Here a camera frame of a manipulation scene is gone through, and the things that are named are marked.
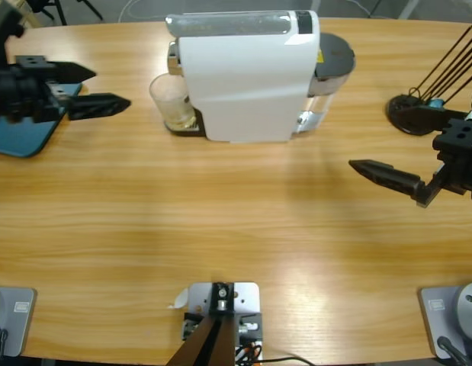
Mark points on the clear glass cup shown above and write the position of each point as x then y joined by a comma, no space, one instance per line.
171,99

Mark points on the white capsule coffee machine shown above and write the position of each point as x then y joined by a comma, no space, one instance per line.
243,87

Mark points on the wooden crate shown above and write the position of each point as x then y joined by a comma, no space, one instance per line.
31,17

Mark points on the black camera mast with bracket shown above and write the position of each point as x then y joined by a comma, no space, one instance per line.
220,305

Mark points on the clear water tank black lid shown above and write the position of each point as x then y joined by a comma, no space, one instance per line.
334,53

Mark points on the light grey camera mount plate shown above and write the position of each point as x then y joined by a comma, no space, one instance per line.
247,297

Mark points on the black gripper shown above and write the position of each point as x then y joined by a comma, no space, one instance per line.
22,95
462,160

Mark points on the blue coffee capsule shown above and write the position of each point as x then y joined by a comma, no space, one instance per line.
435,103

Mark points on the white tape tag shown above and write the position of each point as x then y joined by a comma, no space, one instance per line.
180,299

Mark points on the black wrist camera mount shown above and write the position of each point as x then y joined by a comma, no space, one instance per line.
5,34

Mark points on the teal plastic tray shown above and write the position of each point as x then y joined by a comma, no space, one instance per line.
18,139

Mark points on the black tripod legs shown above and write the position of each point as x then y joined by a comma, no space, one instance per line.
60,9

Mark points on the yellow warning sticker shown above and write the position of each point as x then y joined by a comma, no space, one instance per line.
320,57

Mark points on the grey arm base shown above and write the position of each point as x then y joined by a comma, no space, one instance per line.
449,312
14,316

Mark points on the grey metal frame leg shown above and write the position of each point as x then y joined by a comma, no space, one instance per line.
409,9

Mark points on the black capsule holder with rods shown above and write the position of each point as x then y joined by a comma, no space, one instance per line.
401,104

